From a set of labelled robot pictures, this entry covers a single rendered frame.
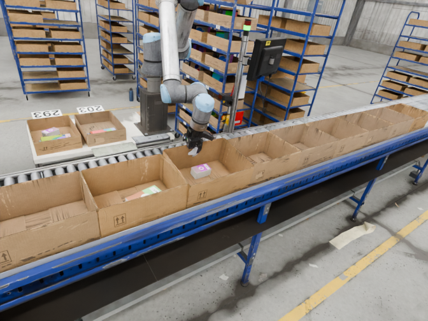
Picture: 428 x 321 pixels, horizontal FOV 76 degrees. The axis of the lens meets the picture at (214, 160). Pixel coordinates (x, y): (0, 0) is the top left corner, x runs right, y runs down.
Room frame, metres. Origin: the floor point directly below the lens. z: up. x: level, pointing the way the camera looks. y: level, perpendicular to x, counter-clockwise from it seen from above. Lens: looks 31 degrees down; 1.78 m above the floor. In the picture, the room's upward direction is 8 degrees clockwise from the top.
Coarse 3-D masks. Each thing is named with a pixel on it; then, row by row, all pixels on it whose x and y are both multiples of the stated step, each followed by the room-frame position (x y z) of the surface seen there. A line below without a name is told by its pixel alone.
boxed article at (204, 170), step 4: (204, 164) 1.32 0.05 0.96; (192, 168) 1.26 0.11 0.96; (196, 168) 1.27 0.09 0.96; (200, 168) 1.28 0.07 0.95; (204, 168) 1.29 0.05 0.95; (208, 168) 1.29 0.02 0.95; (192, 172) 1.26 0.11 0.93; (196, 172) 1.24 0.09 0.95; (200, 172) 1.25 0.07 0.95; (204, 172) 1.27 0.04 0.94; (208, 172) 1.28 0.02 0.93; (196, 176) 1.23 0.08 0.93; (200, 176) 1.25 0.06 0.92
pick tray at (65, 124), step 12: (36, 120) 1.80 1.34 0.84; (48, 120) 1.85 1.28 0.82; (60, 120) 1.90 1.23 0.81; (72, 120) 1.85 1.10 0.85; (36, 132) 1.76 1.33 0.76; (60, 132) 1.80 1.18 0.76; (72, 132) 1.83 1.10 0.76; (36, 144) 1.48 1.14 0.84; (48, 144) 1.52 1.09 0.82; (60, 144) 1.56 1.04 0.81; (72, 144) 1.61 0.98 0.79
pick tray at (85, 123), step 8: (96, 112) 2.07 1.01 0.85; (104, 112) 2.11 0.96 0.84; (80, 120) 1.98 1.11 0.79; (88, 120) 2.02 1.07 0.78; (96, 120) 2.06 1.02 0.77; (104, 120) 2.10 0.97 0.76; (112, 120) 2.09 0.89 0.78; (80, 128) 1.80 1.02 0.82; (88, 128) 1.94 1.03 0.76; (96, 128) 1.95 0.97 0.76; (104, 128) 1.97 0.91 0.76; (120, 128) 1.93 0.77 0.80; (88, 136) 1.67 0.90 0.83; (96, 136) 1.71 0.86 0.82; (104, 136) 1.74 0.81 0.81; (112, 136) 1.78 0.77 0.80; (120, 136) 1.82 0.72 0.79; (88, 144) 1.67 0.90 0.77; (96, 144) 1.70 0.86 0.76; (104, 144) 1.74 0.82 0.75
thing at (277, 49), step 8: (256, 40) 2.15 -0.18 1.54; (264, 40) 2.18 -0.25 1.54; (272, 40) 2.29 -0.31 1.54; (280, 40) 2.42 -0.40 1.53; (256, 48) 2.14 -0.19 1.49; (264, 48) 2.19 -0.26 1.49; (272, 48) 2.29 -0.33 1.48; (280, 48) 2.42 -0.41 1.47; (256, 56) 2.14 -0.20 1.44; (264, 56) 2.19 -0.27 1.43; (272, 56) 2.31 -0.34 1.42; (280, 56) 2.46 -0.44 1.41; (256, 64) 2.15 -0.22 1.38; (264, 64) 2.23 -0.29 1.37; (248, 72) 2.16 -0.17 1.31; (256, 72) 2.18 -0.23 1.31; (264, 72) 2.27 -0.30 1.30; (272, 72) 2.39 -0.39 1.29; (248, 80) 2.15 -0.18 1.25
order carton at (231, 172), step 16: (208, 144) 1.38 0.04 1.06; (224, 144) 1.43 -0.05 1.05; (176, 160) 1.27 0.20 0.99; (192, 160) 1.34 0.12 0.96; (208, 160) 1.41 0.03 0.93; (224, 160) 1.41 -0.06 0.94; (240, 160) 1.31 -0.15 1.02; (192, 176) 1.26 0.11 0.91; (208, 176) 1.28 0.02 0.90; (224, 176) 1.10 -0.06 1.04; (240, 176) 1.17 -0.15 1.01; (192, 192) 1.00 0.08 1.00; (208, 192) 1.06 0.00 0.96; (224, 192) 1.13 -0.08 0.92
